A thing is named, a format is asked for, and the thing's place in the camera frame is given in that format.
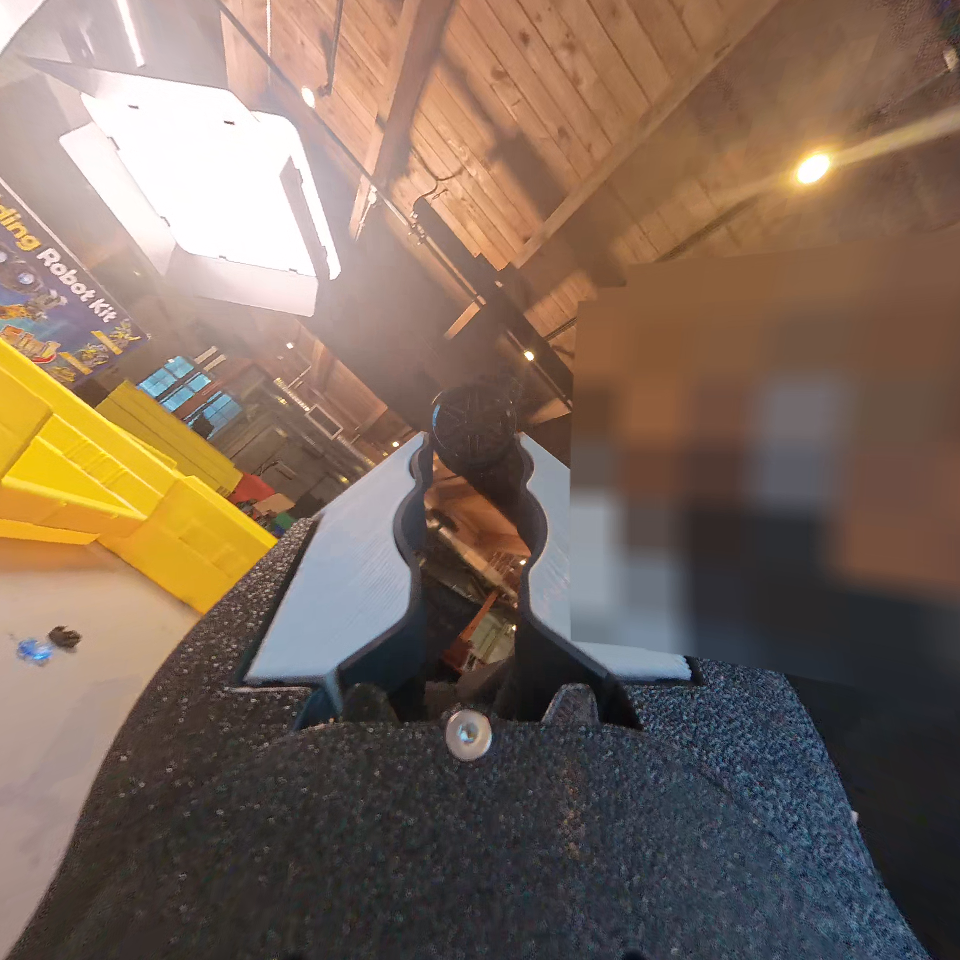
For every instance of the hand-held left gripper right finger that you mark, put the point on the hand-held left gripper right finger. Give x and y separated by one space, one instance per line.
555 570

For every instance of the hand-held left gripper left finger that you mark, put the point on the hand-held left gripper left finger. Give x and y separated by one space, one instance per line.
337 600

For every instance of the black toy wheel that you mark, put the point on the black toy wheel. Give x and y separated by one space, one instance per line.
472 424

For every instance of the paned window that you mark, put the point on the paned window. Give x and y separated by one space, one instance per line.
187 397

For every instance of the small black round brick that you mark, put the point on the small black round brick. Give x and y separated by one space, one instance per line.
66 637

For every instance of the blue translucent round brick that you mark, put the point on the blue translucent round brick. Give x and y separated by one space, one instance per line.
34 650

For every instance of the yellow open storage bin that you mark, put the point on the yellow open storage bin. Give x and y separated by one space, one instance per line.
22 405

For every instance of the toy robot kit box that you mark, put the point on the toy robot kit box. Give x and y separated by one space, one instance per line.
52 300

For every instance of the white studio light panel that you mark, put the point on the white studio light panel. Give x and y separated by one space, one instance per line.
210 187

